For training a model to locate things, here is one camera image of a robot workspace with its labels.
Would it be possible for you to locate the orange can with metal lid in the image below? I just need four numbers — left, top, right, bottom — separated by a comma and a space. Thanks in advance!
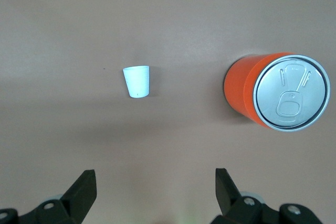
224, 51, 331, 132

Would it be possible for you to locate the brown table cover mat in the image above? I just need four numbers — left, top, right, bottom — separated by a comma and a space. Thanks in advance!
0, 0, 336, 224

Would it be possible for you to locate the light blue plastic cup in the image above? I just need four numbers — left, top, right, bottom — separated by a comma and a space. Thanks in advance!
122, 65, 150, 99

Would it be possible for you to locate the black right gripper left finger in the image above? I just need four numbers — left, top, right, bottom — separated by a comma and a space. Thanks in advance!
0, 169, 98, 224

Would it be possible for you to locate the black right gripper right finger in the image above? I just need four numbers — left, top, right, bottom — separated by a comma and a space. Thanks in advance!
212, 167, 324, 224

